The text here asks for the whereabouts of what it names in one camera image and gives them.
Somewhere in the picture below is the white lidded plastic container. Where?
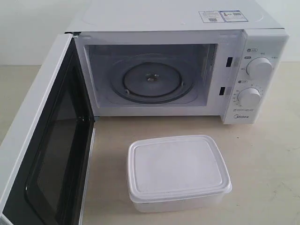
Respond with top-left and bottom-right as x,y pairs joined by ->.
127,135 -> 232,213

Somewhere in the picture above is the white microwave door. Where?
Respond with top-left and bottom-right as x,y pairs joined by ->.
0,34 -> 95,225

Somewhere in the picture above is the glass microwave turntable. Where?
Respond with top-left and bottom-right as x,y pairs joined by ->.
108,54 -> 196,104

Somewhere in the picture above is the white microwave oven body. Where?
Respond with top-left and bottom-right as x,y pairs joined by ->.
66,0 -> 288,124

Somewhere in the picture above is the printed paper instruction sheet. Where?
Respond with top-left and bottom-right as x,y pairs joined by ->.
199,10 -> 248,23

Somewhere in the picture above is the lower white control knob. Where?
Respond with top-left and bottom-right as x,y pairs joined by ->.
238,88 -> 261,107

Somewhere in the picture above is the white control knob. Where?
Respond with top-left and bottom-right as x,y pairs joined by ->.
238,88 -> 261,107
246,57 -> 273,80

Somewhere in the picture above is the upper white control knob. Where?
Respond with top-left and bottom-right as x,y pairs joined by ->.
246,57 -> 273,80

